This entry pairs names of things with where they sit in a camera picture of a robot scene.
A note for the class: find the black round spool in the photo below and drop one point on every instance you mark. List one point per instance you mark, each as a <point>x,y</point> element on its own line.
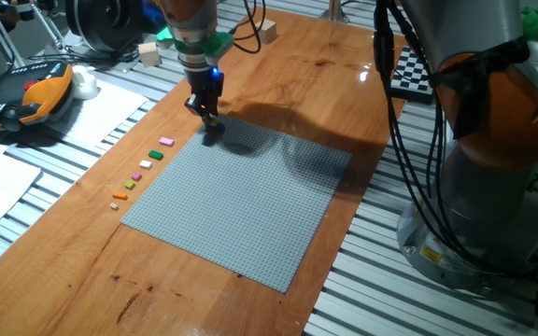
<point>103,23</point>

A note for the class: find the thin orange Lego brick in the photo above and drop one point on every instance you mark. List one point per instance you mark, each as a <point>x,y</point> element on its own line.
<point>120,196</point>

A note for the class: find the dark green Lego brick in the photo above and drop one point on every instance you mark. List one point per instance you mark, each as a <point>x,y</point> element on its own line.
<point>156,155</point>

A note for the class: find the grey Lego baseplate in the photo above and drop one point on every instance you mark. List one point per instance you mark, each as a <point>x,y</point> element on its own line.
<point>250,205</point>

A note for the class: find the metal frame post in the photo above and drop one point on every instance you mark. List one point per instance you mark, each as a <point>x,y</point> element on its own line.
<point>334,10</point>

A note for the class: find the small lime Lego brick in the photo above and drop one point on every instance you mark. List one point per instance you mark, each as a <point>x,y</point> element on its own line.
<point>130,185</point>

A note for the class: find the orange black teach pendant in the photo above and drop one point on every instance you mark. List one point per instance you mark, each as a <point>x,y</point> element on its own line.
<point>31,95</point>

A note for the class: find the blue long Lego brick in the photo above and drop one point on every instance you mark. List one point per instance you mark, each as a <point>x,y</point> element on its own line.
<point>219,129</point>

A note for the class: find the white Lego brick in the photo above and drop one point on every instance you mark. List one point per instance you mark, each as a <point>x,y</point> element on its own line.
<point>145,164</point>

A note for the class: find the small magenta Lego brick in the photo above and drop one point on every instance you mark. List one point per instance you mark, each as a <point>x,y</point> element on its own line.
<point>136,177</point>

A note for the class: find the light pink Lego brick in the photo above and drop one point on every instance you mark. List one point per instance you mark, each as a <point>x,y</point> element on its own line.
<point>166,141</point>

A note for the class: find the plain wooden cube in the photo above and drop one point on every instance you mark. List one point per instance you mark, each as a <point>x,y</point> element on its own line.
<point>149,54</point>
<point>268,32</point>

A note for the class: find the large wooden board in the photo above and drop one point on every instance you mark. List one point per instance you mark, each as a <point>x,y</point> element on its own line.
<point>87,280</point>

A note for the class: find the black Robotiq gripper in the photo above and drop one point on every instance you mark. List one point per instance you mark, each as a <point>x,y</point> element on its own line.
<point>203,85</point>

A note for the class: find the black white checkerboard plate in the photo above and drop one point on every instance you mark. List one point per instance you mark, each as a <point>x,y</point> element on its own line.
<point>414,74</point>

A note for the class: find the white rounded plastic object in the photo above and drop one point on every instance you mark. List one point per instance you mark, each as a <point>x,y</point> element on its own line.
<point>84,84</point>

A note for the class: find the green printed camera mount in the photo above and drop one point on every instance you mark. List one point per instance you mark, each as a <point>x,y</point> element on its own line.
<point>217,44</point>

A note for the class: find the thin metal rod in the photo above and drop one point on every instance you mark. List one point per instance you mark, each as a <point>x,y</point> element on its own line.
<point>48,27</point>

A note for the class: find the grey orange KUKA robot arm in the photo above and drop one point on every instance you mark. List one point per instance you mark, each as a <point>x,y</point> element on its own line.
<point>484,210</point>

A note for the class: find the person hand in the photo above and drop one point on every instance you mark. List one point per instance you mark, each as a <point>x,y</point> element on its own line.
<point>14,10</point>

